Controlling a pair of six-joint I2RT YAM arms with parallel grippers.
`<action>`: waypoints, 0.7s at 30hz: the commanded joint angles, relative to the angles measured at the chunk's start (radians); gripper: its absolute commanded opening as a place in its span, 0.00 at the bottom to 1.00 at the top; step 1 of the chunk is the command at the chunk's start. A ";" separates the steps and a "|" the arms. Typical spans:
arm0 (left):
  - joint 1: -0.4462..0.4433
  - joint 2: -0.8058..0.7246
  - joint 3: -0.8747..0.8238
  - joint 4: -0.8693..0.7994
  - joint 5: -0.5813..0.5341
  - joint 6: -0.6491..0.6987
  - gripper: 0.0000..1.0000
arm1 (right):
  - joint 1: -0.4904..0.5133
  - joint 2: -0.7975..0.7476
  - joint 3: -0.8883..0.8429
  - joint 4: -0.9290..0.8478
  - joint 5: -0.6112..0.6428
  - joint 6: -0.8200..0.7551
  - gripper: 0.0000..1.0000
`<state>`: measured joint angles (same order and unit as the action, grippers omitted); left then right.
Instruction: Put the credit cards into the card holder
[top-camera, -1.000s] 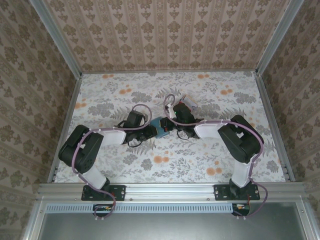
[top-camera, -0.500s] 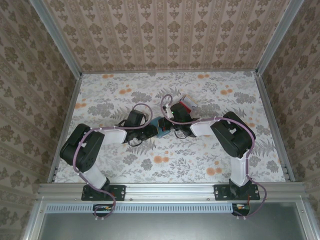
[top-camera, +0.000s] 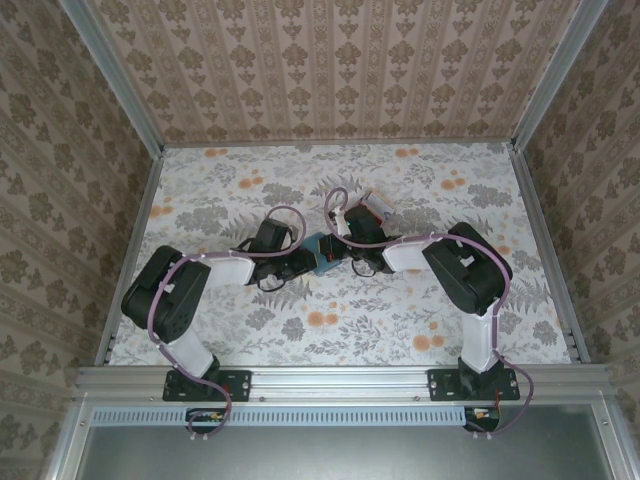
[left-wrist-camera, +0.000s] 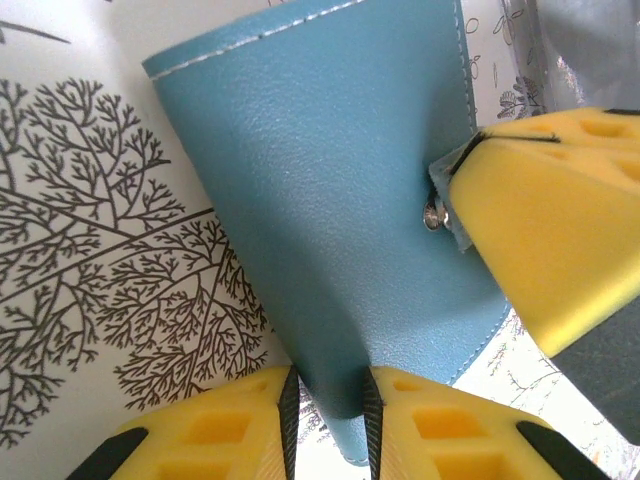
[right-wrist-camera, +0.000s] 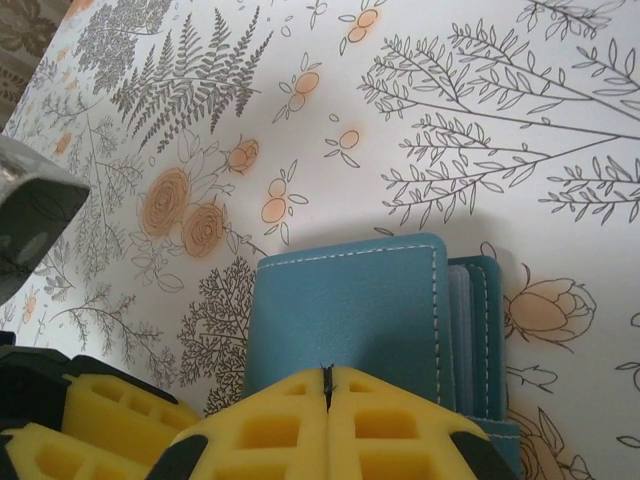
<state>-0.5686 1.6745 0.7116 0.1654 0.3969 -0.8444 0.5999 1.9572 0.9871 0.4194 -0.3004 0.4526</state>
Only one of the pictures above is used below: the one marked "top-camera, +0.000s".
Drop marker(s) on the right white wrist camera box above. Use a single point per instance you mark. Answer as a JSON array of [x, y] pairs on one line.
[[340, 220]]

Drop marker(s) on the black connector box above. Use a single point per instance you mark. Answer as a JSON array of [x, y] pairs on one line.
[[482, 422], [205, 422]]

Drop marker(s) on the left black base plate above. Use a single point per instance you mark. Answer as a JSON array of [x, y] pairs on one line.
[[240, 385]]

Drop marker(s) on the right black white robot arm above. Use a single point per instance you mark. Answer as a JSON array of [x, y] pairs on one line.
[[470, 275]]

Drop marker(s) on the aluminium side rail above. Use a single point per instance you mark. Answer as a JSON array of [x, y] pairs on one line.
[[145, 200], [535, 200]]

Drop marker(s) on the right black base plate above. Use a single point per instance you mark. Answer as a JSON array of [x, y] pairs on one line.
[[440, 385]]

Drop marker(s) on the teal card holder wallet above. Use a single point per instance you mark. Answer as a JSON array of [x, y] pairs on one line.
[[327, 269]]

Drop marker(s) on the grey metal sheet panel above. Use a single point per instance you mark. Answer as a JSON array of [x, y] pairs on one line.
[[340, 455]]

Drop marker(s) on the aluminium cross rail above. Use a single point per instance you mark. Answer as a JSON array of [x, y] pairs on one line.
[[340, 382]]

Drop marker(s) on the floral table cover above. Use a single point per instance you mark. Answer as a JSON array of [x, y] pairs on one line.
[[350, 325]]

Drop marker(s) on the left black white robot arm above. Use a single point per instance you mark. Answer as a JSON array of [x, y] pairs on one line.
[[160, 300]]

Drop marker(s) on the white card box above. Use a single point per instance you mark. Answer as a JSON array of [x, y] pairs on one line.
[[377, 200]]

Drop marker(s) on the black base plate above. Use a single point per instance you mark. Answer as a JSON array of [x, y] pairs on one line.
[[440, 385], [240, 385]]

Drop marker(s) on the aluminium frame post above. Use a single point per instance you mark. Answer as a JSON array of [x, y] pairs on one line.
[[122, 85], [555, 75]]

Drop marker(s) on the thin aluminium edge rail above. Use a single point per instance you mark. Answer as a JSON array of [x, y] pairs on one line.
[[350, 142]]

